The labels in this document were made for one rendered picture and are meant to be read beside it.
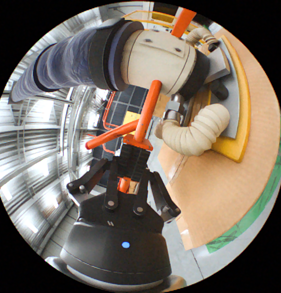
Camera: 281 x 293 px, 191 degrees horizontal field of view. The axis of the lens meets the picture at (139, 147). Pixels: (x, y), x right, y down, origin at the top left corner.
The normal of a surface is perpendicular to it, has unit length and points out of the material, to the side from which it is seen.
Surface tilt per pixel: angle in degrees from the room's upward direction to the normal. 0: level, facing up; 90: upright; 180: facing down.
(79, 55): 97
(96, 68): 89
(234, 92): 1
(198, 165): 1
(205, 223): 1
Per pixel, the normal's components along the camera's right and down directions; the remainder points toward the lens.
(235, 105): -0.95, -0.29
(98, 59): -0.22, 0.88
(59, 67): 0.11, 0.86
